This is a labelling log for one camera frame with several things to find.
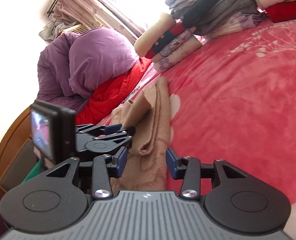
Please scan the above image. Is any wooden headboard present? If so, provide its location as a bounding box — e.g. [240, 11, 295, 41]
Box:
[0, 105, 40, 205]

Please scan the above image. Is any pink floral blanket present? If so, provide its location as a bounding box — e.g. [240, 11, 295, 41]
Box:
[95, 17, 296, 205]

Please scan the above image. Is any green cloth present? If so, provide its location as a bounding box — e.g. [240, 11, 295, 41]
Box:
[20, 159, 46, 183]

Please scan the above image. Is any pink curtain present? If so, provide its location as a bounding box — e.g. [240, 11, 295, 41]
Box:
[47, 0, 151, 39]

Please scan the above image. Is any red quilt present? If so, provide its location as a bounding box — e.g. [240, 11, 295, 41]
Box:
[75, 56, 153, 125]

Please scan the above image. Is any beige knit sweater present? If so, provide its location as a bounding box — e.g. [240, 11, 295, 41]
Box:
[110, 76, 173, 198]

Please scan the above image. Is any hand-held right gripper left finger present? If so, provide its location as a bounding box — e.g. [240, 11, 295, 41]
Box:
[45, 147, 129, 200]

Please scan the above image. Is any checkered cloth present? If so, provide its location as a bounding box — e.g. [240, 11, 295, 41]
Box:
[39, 20, 76, 41]

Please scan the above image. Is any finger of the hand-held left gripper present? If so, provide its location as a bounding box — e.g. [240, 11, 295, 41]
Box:
[110, 134, 134, 153]
[75, 123, 136, 141]

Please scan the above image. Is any stack of grey folded clothes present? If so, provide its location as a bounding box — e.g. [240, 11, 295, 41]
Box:
[165, 0, 267, 37]

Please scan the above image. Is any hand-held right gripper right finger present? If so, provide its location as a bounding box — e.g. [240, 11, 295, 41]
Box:
[165, 147, 249, 200]

